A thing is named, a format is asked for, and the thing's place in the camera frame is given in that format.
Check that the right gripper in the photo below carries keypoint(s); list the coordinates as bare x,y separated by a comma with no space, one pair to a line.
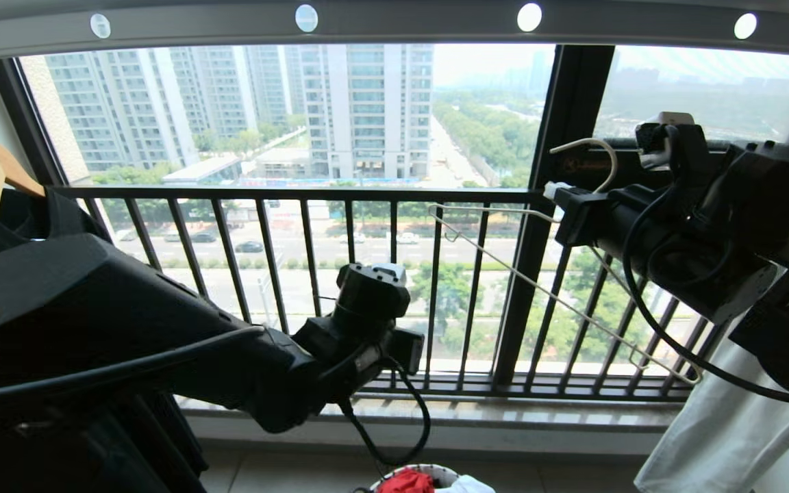
596,219

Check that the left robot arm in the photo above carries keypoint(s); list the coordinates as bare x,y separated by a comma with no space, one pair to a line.
93,315

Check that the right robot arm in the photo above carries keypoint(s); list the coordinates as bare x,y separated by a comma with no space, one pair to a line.
764,198

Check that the pale hanging garment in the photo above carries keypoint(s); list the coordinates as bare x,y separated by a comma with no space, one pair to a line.
730,424

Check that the white laundry basket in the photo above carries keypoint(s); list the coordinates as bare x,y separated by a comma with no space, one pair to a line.
435,470

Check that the white garment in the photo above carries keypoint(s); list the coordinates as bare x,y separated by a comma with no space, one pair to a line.
466,485

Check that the red garment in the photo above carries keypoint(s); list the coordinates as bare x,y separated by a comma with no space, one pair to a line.
405,482

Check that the black hanging garment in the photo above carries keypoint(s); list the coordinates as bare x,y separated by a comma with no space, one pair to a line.
4,229

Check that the round ceiling light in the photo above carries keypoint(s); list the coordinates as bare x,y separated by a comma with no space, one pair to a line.
306,18
100,25
529,17
745,26

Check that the black balcony railing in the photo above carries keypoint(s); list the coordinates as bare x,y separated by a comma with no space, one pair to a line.
312,194

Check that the black window post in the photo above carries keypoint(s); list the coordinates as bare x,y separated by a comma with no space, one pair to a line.
559,123

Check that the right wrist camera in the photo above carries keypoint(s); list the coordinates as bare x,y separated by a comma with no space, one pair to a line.
656,147

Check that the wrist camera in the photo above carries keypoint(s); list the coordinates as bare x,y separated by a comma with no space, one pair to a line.
407,350
656,147

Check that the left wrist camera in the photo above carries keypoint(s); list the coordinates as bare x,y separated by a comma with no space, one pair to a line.
407,350

